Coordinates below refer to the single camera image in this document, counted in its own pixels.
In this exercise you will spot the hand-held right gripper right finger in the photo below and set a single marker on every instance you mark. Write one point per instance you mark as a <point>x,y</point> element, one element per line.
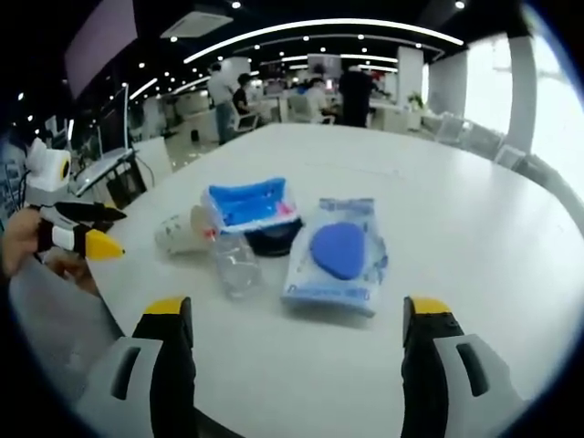
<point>438,365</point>

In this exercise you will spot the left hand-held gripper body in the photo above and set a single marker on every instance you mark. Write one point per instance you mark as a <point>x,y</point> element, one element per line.
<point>45,175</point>

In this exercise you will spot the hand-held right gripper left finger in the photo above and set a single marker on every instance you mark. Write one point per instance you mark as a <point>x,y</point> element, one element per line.
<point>166,365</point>

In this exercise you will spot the white paper cup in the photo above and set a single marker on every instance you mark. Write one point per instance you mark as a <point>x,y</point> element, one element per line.
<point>182,232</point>

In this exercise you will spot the clear plastic bottle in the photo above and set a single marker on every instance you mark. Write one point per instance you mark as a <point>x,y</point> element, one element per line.
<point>237,264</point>

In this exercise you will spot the blue wet wipes pack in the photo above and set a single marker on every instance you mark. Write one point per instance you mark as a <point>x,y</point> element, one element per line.
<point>337,255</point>

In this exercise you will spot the blue plastic tray package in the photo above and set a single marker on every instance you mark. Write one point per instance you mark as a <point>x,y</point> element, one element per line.
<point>255,214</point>

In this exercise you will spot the person's left hand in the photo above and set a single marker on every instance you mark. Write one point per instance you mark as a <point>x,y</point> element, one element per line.
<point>23,242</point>

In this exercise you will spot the white table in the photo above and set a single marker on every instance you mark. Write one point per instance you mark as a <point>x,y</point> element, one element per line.
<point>365,191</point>

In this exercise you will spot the green potted plant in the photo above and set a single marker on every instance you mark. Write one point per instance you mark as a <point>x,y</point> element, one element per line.
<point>415,100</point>

